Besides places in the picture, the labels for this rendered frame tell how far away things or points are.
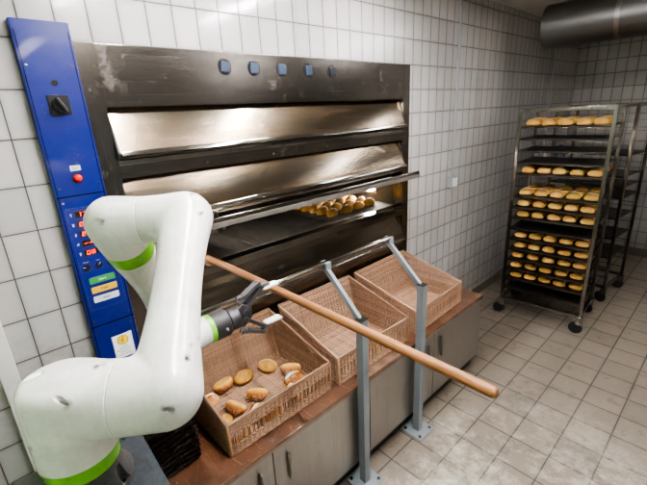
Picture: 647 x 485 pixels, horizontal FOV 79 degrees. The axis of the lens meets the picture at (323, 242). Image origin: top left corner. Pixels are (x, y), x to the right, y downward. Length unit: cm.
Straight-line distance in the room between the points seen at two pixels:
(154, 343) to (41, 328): 103
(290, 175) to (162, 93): 73
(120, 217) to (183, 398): 44
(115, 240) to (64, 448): 42
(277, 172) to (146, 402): 151
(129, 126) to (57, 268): 58
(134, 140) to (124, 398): 115
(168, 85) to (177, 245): 101
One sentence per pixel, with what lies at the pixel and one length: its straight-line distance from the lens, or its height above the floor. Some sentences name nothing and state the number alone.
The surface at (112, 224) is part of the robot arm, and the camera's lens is 98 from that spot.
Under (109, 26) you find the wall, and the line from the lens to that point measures 173.
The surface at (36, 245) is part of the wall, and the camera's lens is 167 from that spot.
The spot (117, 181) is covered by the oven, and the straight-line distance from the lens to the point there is 169.
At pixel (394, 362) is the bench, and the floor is 56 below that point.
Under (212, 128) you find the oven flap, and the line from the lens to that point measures 184.
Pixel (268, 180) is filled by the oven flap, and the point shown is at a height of 153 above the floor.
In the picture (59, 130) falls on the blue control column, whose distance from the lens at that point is 162.
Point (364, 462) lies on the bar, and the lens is 228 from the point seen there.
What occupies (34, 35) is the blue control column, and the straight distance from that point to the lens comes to 164.
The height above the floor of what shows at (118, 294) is 119.
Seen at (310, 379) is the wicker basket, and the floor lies 70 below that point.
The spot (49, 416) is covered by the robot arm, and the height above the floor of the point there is 141.
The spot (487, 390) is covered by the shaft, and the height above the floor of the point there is 119.
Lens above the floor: 184
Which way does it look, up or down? 18 degrees down
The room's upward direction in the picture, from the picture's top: 3 degrees counter-clockwise
